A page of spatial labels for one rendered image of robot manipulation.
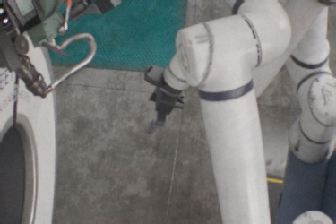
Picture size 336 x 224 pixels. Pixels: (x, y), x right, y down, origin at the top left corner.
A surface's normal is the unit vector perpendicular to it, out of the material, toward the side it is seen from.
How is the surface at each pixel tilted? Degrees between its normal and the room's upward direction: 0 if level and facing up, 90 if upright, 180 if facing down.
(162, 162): 0
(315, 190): 0
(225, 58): 55
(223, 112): 61
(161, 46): 0
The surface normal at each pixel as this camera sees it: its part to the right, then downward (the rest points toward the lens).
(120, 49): 0.00, -0.56
